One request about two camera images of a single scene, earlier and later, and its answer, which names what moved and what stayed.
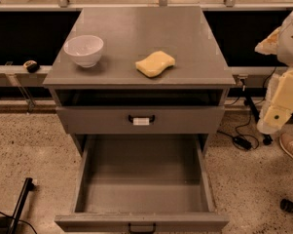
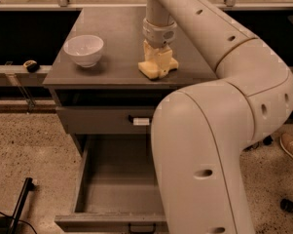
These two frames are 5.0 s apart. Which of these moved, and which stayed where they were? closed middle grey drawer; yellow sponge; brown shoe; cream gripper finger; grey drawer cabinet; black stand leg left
Moved: yellow sponge; cream gripper finger
Stayed: brown shoe; grey drawer cabinet; closed middle grey drawer; black stand leg left
